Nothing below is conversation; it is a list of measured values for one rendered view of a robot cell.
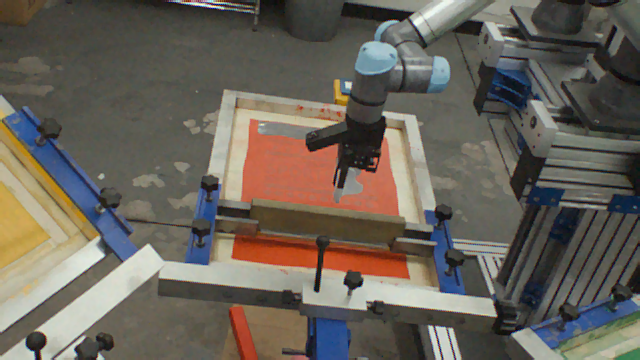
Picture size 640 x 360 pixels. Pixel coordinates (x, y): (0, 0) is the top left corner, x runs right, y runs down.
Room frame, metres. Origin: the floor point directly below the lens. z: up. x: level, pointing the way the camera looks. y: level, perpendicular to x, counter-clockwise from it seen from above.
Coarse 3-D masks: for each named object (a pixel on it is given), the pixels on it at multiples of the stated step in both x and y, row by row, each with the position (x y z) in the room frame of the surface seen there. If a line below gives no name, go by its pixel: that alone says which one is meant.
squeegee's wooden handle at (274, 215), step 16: (256, 208) 1.28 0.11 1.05; (272, 208) 1.28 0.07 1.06; (288, 208) 1.29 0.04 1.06; (304, 208) 1.30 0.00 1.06; (320, 208) 1.31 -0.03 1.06; (336, 208) 1.32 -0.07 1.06; (272, 224) 1.28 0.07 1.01; (288, 224) 1.29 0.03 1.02; (304, 224) 1.29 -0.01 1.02; (320, 224) 1.29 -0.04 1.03; (336, 224) 1.30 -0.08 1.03; (352, 224) 1.30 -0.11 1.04; (368, 224) 1.31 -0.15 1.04; (384, 224) 1.31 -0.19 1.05; (400, 224) 1.31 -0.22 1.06; (368, 240) 1.31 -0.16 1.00; (384, 240) 1.31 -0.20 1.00
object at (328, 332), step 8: (320, 320) 0.99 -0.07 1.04; (328, 320) 0.99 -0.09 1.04; (336, 320) 1.00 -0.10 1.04; (320, 328) 0.97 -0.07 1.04; (328, 328) 0.97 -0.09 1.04; (336, 328) 0.97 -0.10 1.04; (344, 328) 0.98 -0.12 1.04; (320, 336) 0.95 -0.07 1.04; (328, 336) 0.95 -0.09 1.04; (336, 336) 0.96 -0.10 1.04; (344, 336) 0.96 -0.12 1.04; (320, 344) 0.93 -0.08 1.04; (328, 344) 0.93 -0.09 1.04; (336, 344) 0.94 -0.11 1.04; (344, 344) 0.94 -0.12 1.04; (320, 352) 0.91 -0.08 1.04; (328, 352) 0.91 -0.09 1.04; (336, 352) 0.92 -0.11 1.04; (344, 352) 0.92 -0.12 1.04
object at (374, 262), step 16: (336, 144) 1.76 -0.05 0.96; (384, 144) 1.81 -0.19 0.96; (384, 160) 1.72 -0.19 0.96; (384, 176) 1.64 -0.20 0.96; (384, 192) 1.57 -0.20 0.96; (352, 208) 1.47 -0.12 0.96; (368, 208) 1.49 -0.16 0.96; (384, 208) 1.50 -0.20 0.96; (336, 256) 1.28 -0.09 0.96; (352, 256) 1.29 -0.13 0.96; (368, 256) 1.30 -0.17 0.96; (384, 256) 1.31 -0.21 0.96; (400, 256) 1.32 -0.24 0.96; (368, 272) 1.25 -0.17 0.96; (384, 272) 1.26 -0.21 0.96; (400, 272) 1.27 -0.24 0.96
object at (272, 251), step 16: (256, 128) 1.76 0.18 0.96; (256, 144) 1.68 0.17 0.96; (256, 160) 1.60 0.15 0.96; (256, 176) 1.53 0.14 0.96; (256, 192) 1.46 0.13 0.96; (240, 240) 1.27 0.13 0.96; (256, 240) 1.28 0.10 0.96; (272, 240) 1.29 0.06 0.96; (288, 240) 1.30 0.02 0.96; (240, 256) 1.22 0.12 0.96; (256, 256) 1.23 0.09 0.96; (272, 256) 1.24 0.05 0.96; (288, 256) 1.25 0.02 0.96; (304, 256) 1.26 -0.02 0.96
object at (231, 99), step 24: (240, 96) 1.86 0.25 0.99; (264, 96) 1.89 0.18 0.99; (336, 120) 1.89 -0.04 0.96; (408, 120) 1.91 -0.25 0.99; (216, 144) 1.59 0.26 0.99; (408, 144) 1.79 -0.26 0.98; (216, 168) 1.48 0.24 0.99; (432, 192) 1.56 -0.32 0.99; (216, 264) 1.14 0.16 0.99; (240, 264) 1.15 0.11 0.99; (432, 264) 1.29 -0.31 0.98; (408, 288) 1.18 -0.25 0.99; (432, 288) 1.20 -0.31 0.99
